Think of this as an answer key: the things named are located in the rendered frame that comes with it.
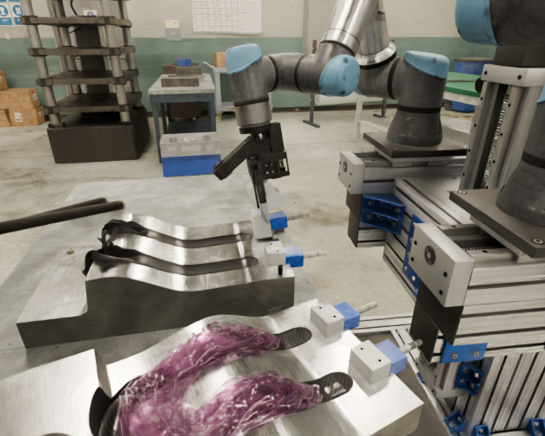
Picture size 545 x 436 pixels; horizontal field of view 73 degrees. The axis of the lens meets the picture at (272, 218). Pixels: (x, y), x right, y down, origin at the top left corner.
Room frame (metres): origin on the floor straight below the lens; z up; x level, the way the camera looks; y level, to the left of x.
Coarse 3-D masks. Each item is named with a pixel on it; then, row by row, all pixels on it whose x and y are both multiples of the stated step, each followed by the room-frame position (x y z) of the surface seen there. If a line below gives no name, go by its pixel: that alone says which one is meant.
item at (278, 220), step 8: (256, 216) 0.74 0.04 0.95; (272, 216) 0.76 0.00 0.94; (280, 216) 0.76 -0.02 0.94; (288, 216) 0.77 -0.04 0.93; (296, 216) 0.77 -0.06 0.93; (304, 216) 0.78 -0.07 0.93; (256, 224) 0.74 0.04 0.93; (264, 224) 0.74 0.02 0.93; (272, 224) 0.75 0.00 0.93; (280, 224) 0.75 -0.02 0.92; (256, 232) 0.74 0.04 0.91; (264, 232) 0.74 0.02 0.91
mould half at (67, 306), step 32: (160, 224) 0.78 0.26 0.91; (224, 224) 0.82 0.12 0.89; (64, 256) 0.72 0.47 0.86; (160, 256) 0.64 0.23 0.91; (192, 256) 0.68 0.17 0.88; (224, 256) 0.68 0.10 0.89; (256, 256) 0.67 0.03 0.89; (64, 288) 0.60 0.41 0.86; (96, 288) 0.53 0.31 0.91; (128, 288) 0.54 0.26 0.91; (160, 288) 0.55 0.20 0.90; (192, 288) 0.57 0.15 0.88; (224, 288) 0.57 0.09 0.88; (256, 288) 0.58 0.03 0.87; (288, 288) 0.60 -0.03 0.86; (32, 320) 0.51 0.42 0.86; (64, 320) 0.51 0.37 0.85; (96, 320) 0.52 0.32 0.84; (128, 320) 0.54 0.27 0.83; (160, 320) 0.55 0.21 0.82; (192, 320) 0.56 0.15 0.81
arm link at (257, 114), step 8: (256, 104) 0.76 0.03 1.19; (264, 104) 0.77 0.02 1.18; (240, 112) 0.77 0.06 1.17; (248, 112) 0.76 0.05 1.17; (256, 112) 0.76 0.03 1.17; (264, 112) 0.77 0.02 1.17; (240, 120) 0.77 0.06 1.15; (248, 120) 0.76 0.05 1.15; (256, 120) 0.76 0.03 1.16; (264, 120) 0.76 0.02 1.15
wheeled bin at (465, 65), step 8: (456, 64) 7.49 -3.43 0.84; (464, 64) 7.30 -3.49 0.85; (472, 64) 7.11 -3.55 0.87; (480, 64) 7.12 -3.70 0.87; (456, 72) 7.47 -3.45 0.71; (464, 72) 7.28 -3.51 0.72; (472, 72) 7.11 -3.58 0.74; (480, 72) 7.15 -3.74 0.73; (448, 104) 7.52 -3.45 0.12; (456, 104) 7.36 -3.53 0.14; (464, 104) 7.17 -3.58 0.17
